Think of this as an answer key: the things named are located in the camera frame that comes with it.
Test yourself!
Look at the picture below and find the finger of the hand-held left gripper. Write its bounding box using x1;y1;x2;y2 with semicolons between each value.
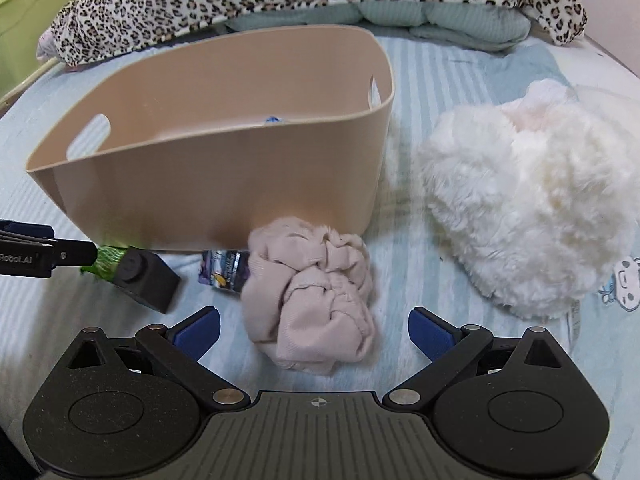
49;240;100;269

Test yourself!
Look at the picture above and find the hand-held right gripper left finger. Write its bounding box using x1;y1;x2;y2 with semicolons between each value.
66;306;251;409

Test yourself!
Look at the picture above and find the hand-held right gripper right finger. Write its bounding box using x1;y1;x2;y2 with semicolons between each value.
382;306;572;407

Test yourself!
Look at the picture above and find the green snack packet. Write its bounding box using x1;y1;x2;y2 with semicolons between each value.
80;244;129;279

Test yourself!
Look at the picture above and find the pink cloth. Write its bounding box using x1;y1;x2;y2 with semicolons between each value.
241;216;377;375

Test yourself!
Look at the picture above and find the purple snack packet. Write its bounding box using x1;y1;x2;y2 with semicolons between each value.
200;249;251;294

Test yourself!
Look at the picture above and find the dark grey block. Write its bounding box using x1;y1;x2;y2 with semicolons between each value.
111;250;181;315

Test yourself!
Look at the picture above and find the beige plastic basket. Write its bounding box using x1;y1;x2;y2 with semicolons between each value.
26;24;396;254

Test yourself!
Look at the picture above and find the white fluffy plush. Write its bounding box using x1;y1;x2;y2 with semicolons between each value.
417;80;640;321

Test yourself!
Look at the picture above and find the green plastic storage box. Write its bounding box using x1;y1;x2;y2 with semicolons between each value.
0;0;94;102

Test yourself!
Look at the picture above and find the light blue striped bedsheet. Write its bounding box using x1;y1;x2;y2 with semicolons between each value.
0;24;640;413

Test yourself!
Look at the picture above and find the leopard print blanket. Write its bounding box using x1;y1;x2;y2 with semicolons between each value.
42;0;589;68

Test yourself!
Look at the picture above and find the teal quilted blanket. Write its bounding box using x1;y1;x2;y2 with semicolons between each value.
222;0;534;52

